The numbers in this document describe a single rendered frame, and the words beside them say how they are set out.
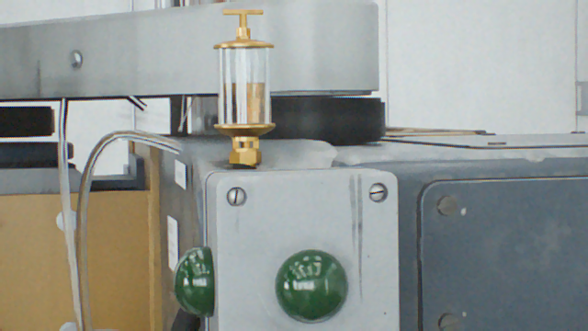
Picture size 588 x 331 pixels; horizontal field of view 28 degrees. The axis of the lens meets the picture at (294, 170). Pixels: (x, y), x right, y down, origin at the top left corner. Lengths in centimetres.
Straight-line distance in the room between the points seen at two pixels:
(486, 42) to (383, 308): 559
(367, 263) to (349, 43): 20
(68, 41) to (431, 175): 31
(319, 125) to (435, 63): 534
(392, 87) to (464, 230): 536
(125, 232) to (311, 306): 44
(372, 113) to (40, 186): 33
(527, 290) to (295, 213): 14
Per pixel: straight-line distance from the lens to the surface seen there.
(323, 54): 64
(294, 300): 46
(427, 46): 596
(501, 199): 55
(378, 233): 48
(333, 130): 64
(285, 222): 47
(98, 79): 75
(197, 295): 48
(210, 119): 101
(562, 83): 621
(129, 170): 108
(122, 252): 90
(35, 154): 94
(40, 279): 90
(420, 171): 54
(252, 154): 55
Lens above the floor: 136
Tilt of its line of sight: 3 degrees down
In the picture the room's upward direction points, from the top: 1 degrees counter-clockwise
